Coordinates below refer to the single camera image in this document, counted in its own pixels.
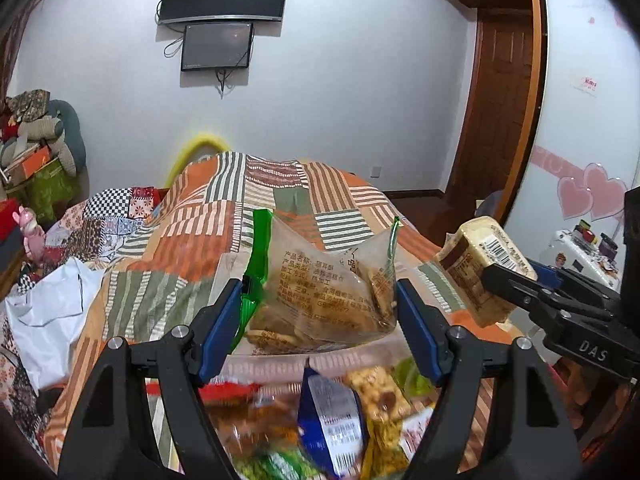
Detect black monitor cable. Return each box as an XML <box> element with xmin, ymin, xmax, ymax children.
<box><xmin>215</xmin><ymin>67</ymin><xmax>237</xmax><ymax>99</ymax></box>

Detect pink toy figure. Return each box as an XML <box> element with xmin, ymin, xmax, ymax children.
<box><xmin>17</xmin><ymin>206</ymin><xmax>49</xmax><ymax>262</ymax></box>

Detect grey round cushion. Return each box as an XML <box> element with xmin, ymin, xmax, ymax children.
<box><xmin>47</xmin><ymin>100</ymin><xmax>89</xmax><ymax>177</ymax></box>

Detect yellow hoop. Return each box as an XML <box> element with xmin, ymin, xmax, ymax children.
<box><xmin>165</xmin><ymin>132</ymin><xmax>229</xmax><ymax>192</ymax></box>

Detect pink heart stickers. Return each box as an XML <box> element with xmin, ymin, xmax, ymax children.
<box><xmin>557</xmin><ymin>162</ymin><xmax>629</xmax><ymax>221</ymax></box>

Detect patchwork quilt bed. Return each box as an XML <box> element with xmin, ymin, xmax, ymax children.
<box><xmin>42</xmin><ymin>150</ymin><xmax>518</xmax><ymax>480</ymax></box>

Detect checkered patchwork sheet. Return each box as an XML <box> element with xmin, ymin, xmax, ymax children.
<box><xmin>45</xmin><ymin>186</ymin><xmax>172</xmax><ymax>267</ymax></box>

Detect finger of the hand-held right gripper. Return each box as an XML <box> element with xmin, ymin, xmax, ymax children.
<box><xmin>530</xmin><ymin>259</ymin><xmax>624</xmax><ymax>307</ymax></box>
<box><xmin>481</xmin><ymin>261</ymin><xmax>566</xmax><ymax>331</ymax></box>

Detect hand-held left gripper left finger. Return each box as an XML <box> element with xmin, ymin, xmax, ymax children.
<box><xmin>52</xmin><ymin>277</ymin><xmax>246</xmax><ymax>480</ymax></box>

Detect white plastic bag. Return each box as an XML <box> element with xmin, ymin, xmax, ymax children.
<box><xmin>5</xmin><ymin>256</ymin><xmax>109</xmax><ymax>392</ymax></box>

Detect green gift bag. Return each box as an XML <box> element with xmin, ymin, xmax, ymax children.
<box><xmin>25</xmin><ymin>157</ymin><xmax>84</xmax><ymax>222</ymax></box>

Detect clear cookie bag green edge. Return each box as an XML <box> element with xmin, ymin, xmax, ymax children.
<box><xmin>235</xmin><ymin>208</ymin><xmax>403</xmax><ymax>357</ymax></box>

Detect pile of assorted snack packets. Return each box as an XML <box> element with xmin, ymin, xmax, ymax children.
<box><xmin>205</xmin><ymin>359</ymin><xmax>443</xmax><ymax>480</ymax></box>

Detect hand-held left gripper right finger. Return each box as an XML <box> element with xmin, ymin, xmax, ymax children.
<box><xmin>395</xmin><ymin>279</ymin><xmax>588</xmax><ymax>480</ymax></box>

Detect small black monitor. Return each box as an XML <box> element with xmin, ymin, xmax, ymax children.
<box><xmin>180</xmin><ymin>21</ymin><xmax>255</xmax><ymax>73</ymax></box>

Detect brown wooden door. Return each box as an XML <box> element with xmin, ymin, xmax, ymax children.
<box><xmin>445</xmin><ymin>10</ymin><xmax>534</xmax><ymax>202</ymax></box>

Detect white wardrobe sliding door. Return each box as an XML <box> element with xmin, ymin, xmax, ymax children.
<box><xmin>500</xmin><ymin>0</ymin><xmax>640</xmax><ymax>242</ymax></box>

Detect white appliance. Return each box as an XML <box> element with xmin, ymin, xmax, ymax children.
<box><xmin>547</xmin><ymin>220</ymin><xmax>626</xmax><ymax>292</ymax></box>

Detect cream snack packet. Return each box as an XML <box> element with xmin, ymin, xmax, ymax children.
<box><xmin>435</xmin><ymin>216</ymin><xmax>539</xmax><ymax>329</ymax></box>

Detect clear plastic box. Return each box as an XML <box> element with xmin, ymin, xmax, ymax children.
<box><xmin>200</xmin><ymin>349</ymin><xmax>453</xmax><ymax>480</ymax></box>

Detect blue foil snack pouch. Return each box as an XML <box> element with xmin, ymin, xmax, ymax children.
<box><xmin>297</xmin><ymin>367</ymin><xmax>369</xmax><ymax>479</ymax></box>

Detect orange box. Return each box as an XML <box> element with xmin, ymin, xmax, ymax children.
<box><xmin>22</xmin><ymin>146</ymin><xmax>57</xmax><ymax>174</ymax></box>

